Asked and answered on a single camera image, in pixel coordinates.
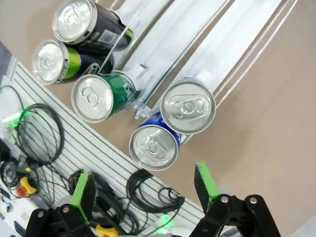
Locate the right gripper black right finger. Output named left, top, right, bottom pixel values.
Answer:
left=190, top=162, right=282, bottom=237

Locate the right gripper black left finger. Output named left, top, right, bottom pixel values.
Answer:
left=24, top=169, right=99, bottom=237

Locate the blue Pocari Sweat can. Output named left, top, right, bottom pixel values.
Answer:
left=128, top=111, right=183, bottom=171
left=160, top=77, right=217, bottom=135

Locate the yellow knob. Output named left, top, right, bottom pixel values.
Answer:
left=95, top=217, right=117, bottom=230

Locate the yellow red emergency stop button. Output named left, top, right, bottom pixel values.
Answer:
left=15, top=176, right=38, bottom=198

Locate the green lit white device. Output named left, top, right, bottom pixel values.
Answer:
left=1, top=111, right=28, bottom=133

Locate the green soda can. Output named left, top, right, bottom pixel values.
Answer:
left=71, top=70, right=143, bottom=123

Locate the black lime Pepsi can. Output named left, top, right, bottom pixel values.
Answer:
left=32, top=39, right=114, bottom=86
left=52, top=0, right=134, bottom=51

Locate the white can dispenser rack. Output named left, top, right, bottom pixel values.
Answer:
left=93, top=0, right=299, bottom=146

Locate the black coiled cable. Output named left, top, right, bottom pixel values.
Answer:
left=125, top=169, right=185, bottom=213
left=13, top=103, right=65, bottom=165

